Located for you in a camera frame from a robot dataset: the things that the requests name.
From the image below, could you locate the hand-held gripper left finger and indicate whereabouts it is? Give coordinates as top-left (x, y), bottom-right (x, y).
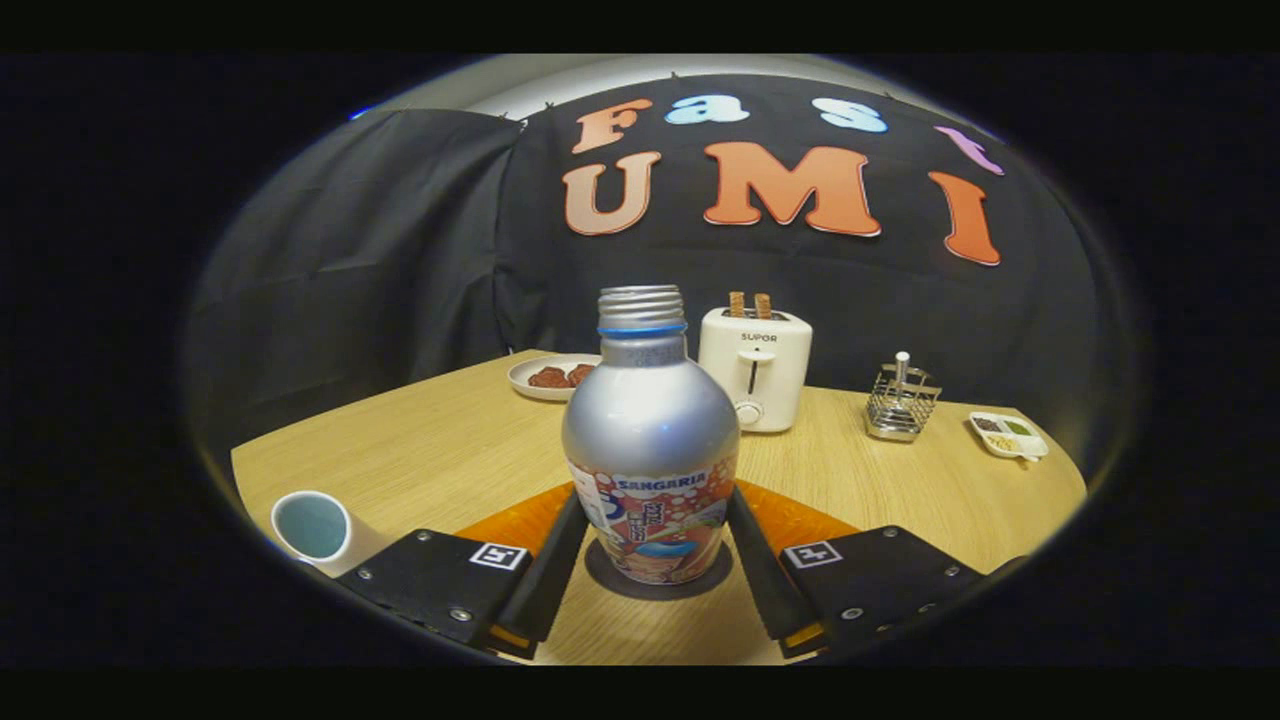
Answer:
top-left (334, 487), bottom-right (591, 662)

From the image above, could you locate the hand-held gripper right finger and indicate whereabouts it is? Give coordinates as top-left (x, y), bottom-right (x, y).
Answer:
top-left (727, 485), bottom-right (987, 660)

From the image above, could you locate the dark round coaster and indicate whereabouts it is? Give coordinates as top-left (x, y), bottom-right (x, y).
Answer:
top-left (584, 535), bottom-right (735, 602)

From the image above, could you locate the silver juice bottle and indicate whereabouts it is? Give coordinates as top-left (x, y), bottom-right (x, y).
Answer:
top-left (561, 285), bottom-right (742, 586)

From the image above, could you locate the white cup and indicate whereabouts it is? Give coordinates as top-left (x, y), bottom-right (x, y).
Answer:
top-left (270, 490), bottom-right (392, 580)

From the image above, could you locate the wooden table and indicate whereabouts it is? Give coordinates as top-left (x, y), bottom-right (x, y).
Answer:
top-left (230, 350), bottom-right (1089, 667)

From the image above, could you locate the white oval plate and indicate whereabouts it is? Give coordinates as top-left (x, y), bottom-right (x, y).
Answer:
top-left (506, 353), bottom-right (605, 404)

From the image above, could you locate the white toaster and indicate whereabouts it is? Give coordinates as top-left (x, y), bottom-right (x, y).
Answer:
top-left (697, 307), bottom-right (815, 435)

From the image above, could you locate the white divided condiment dish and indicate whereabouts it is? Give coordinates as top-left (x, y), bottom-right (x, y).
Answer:
top-left (967, 411), bottom-right (1051, 463)

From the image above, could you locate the metal wire rack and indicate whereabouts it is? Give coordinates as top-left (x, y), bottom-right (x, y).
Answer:
top-left (864, 351), bottom-right (944, 444)

